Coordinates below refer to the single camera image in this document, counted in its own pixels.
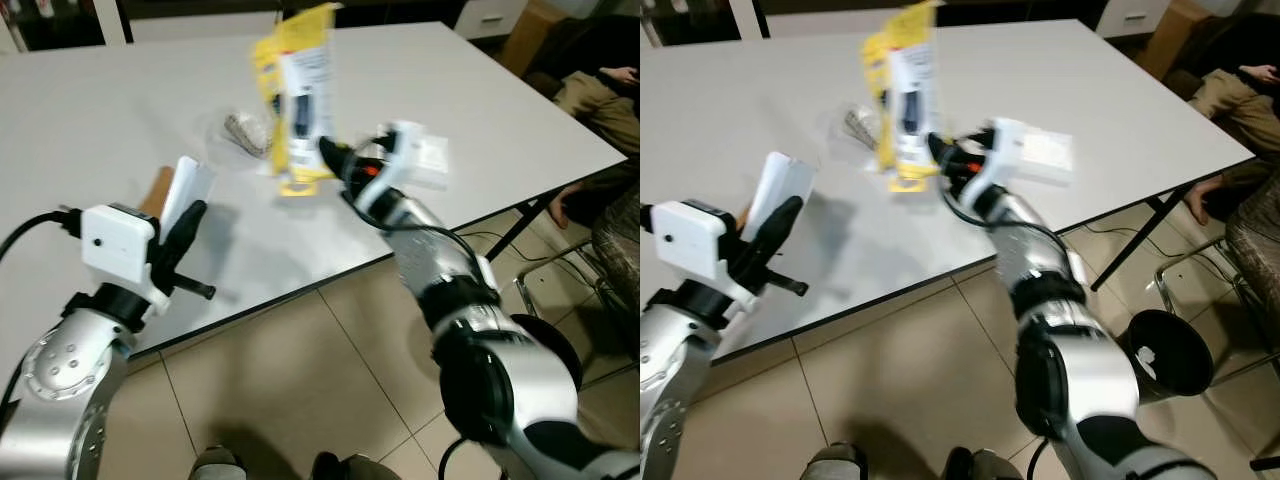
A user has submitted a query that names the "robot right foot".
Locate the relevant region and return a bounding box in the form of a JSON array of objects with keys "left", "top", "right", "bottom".
[
  {"left": 940, "top": 447, "right": 1029, "bottom": 480},
  {"left": 310, "top": 451, "right": 403, "bottom": 480}
]

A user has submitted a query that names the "clear plastic bag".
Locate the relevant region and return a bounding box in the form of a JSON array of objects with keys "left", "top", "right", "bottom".
[
  {"left": 838, "top": 100, "right": 889, "bottom": 153},
  {"left": 203, "top": 103, "right": 279, "bottom": 163}
]

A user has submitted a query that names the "brown wooden panel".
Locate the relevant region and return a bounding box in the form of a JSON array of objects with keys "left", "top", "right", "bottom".
[
  {"left": 1140, "top": 0, "right": 1216, "bottom": 81},
  {"left": 500, "top": 0, "right": 576, "bottom": 76}
]

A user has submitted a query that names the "chair with brown checked cover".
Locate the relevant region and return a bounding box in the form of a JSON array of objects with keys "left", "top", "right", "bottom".
[
  {"left": 1155, "top": 190, "right": 1280, "bottom": 353},
  {"left": 513, "top": 185, "right": 641, "bottom": 336}
]

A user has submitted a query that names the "person in khaki trousers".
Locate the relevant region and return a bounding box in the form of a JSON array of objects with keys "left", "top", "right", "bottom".
[
  {"left": 1183, "top": 63, "right": 1280, "bottom": 227},
  {"left": 545, "top": 65, "right": 641, "bottom": 229}
]

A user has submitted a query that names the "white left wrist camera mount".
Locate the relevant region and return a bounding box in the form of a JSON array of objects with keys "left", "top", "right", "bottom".
[
  {"left": 80, "top": 203, "right": 173, "bottom": 307},
  {"left": 650, "top": 199, "right": 758, "bottom": 311}
]

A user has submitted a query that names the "black round rubbish bin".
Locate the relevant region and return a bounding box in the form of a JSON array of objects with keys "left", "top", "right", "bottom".
[
  {"left": 508, "top": 313, "right": 586, "bottom": 393},
  {"left": 1118, "top": 309, "right": 1217, "bottom": 405}
]

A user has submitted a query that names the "yellow and white package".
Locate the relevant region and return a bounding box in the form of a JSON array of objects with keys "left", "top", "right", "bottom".
[
  {"left": 862, "top": 0, "right": 948, "bottom": 194},
  {"left": 250, "top": 3, "right": 343, "bottom": 198}
]

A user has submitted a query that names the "white box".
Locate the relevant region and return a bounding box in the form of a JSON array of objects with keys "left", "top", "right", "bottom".
[
  {"left": 160, "top": 156, "right": 218, "bottom": 239},
  {"left": 745, "top": 150, "right": 821, "bottom": 241}
]

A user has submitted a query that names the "white table with black legs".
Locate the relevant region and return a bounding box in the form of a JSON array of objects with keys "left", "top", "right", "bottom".
[
  {"left": 640, "top": 18, "right": 1256, "bottom": 361},
  {"left": 0, "top": 20, "right": 629, "bottom": 376}
]

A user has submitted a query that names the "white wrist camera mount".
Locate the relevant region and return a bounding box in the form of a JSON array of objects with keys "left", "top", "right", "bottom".
[
  {"left": 80, "top": 203, "right": 173, "bottom": 307},
  {"left": 985, "top": 116, "right": 1077, "bottom": 193},
  {"left": 650, "top": 199, "right": 758, "bottom": 311},
  {"left": 378, "top": 120, "right": 451, "bottom": 193}
]

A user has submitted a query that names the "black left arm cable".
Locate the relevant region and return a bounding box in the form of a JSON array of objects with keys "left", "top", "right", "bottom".
[{"left": 0, "top": 208, "right": 83, "bottom": 263}]

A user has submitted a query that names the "white drawer cabinet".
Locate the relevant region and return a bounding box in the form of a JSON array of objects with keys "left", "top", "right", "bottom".
[
  {"left": 455, "top": 0, "right": 549, "bottom": 41},
  {"left": 1095, "top": 0, "right": 1171, "bottom": 39}
]

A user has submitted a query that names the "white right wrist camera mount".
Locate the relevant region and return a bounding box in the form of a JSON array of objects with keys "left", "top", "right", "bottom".
[
  {"left": 378, "top": 120, "right": 451, "bottom": 193},
  {"left": 985, "top": 116, "right": 1077, "bottom": 193}
]

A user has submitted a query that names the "brown cardboard piece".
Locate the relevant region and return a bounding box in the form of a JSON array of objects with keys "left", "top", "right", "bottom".
[{"left": 140, "top": 165, "right": 177, "bottom": 219}]

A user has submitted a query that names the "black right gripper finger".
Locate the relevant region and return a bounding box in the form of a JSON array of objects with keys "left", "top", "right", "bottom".
[
  {"left": 318, "top": 136, "right": 363, "bottom": 187},
  {"left": 927, "top": 131, "right": 969, "bottom": 183}
]

